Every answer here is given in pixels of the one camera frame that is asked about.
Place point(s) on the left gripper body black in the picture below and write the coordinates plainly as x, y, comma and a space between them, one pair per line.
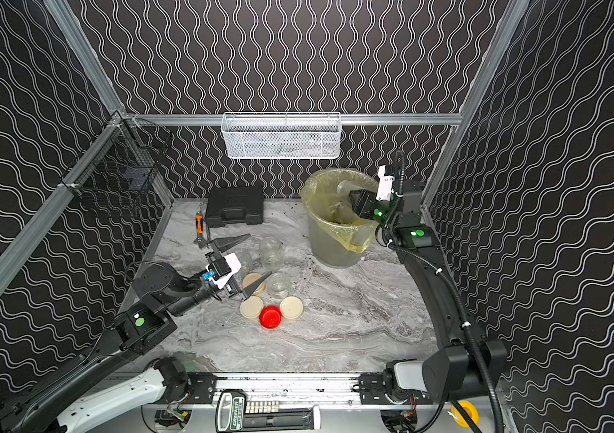
223, 273

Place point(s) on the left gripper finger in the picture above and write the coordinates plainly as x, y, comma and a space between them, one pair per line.
224, 244
253, 283

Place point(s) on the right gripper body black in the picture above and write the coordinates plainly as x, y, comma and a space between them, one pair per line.
362, 200

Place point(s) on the cream lid of back jar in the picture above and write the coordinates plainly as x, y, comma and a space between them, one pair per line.
251, 308

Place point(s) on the jar with cream lid back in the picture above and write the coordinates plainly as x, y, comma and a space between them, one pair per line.
279, 285

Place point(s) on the jar with cream lid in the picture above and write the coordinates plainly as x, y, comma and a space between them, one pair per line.
279, 285
272, 253

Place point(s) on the red jar lid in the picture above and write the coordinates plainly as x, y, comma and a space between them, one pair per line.
270, 317

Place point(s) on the jar with cream lid front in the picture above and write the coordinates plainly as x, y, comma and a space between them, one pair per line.
272, 253

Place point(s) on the jar with red lid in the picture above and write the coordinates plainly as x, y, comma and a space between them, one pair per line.
347, 190

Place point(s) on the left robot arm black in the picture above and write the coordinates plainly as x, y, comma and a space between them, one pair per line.
64, 401

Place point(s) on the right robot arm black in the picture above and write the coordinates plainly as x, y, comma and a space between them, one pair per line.
466, 364

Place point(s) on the black plastic tool case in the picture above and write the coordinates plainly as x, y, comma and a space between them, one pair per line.
237, 205

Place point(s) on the trash bin with yellow bag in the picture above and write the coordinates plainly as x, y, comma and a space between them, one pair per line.
338, 238

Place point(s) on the yellow tape roll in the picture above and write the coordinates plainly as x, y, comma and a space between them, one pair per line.
465, 414

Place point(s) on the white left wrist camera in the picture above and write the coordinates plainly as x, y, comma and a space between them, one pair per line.
220, 269

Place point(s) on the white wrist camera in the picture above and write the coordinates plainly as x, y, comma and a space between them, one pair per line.
220, 269
386, 179

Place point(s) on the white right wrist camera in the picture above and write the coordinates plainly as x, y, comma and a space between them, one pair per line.
386, 179

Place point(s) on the orange handled wrench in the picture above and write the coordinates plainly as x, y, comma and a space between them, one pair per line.
203, 235

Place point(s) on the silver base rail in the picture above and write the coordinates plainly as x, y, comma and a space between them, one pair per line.
357, 391

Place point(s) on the white wire mesh basket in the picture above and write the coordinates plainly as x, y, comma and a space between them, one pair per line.
282, 135

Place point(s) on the black wire basket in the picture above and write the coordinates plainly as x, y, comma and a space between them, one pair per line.
119, 183

